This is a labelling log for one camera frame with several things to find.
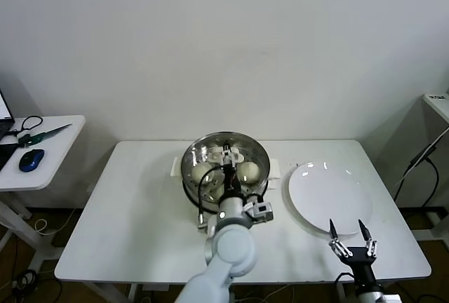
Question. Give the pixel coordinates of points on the stainless steel steamer basket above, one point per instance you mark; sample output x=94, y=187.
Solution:
x=187, y=162

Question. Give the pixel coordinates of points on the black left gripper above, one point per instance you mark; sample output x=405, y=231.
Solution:
x=232, y=180

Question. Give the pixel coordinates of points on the black laptop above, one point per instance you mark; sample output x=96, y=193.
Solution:
x=5, y=148

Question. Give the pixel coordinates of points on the white steamed baozi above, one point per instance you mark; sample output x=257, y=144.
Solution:
x=218, y=192
x=203, y=173
x=249, y=171

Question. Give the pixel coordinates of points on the large white round plate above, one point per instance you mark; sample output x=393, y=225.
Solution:
x=326, y=194

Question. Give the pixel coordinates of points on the white side table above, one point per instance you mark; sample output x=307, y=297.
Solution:
x=52, y=162

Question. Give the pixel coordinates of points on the blue computer mouse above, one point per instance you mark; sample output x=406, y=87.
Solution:
x=31, y=159

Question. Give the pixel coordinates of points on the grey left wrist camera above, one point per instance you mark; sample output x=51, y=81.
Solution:
x=262, y=212

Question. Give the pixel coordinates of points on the round glass pot lid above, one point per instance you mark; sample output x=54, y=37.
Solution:
x=214, y=157

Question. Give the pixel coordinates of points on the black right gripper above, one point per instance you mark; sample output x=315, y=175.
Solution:
x=363, y=264

